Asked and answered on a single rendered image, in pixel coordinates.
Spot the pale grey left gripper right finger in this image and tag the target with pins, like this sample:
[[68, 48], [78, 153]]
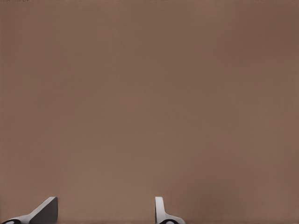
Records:
[[160, 211]]

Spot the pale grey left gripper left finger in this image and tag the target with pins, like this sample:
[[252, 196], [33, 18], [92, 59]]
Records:
[[44, 212]]

